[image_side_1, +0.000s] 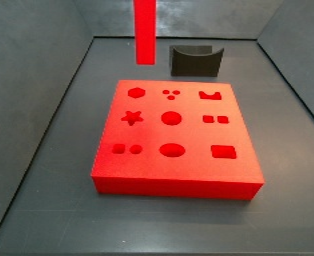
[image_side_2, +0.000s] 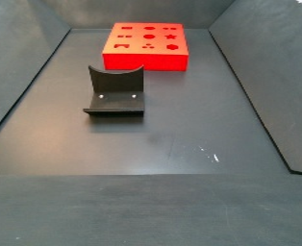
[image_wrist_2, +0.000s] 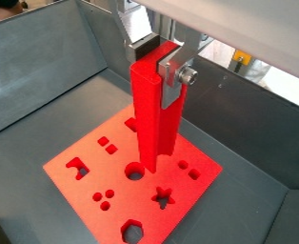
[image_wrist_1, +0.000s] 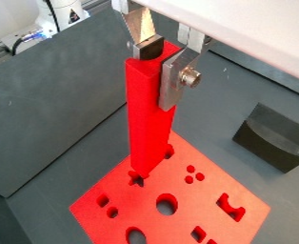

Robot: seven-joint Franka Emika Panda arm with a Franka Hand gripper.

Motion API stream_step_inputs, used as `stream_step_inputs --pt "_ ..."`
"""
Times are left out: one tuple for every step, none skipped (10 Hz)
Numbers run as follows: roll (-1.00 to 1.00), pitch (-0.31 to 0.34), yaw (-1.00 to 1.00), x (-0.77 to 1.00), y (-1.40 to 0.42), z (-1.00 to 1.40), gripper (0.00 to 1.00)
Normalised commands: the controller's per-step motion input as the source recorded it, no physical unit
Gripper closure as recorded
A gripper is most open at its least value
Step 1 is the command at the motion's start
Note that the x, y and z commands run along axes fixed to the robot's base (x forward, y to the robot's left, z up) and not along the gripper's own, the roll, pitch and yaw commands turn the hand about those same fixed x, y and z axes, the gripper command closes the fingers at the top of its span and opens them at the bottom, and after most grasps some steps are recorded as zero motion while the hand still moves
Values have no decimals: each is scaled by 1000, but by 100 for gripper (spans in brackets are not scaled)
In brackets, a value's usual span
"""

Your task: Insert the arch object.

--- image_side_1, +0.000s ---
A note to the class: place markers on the red shape sorter block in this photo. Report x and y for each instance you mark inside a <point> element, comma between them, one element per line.
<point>175,141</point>

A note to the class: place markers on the dark grey arch object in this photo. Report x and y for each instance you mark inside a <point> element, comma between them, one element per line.
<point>195,60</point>

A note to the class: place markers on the red bar end effector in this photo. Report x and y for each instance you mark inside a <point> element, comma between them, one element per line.
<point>144,9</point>

